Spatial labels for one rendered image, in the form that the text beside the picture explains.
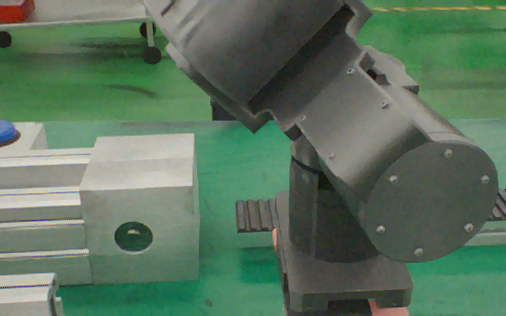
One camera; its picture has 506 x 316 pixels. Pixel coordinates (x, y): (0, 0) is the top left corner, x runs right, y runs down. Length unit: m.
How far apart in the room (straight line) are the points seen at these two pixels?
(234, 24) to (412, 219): 0.11
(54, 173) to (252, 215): 0.18
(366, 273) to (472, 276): 0.25
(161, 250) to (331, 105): 0.31
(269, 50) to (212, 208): 0.39
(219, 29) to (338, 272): 0.15
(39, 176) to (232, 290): 0.20
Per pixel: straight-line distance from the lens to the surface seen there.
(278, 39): 0.28
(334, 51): 0.29
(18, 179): 0.62
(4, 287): 0.45
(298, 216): 0.35
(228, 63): 0.28
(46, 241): 0.56
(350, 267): 0.35
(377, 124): 0.24
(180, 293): 0.55
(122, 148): 0.58
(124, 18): 3.47
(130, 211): 0.53
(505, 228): 0.64
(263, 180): 0.71
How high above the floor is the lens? 1.13
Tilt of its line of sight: 28 degrees down
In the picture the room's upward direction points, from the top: 1 degrees counter-clockwise
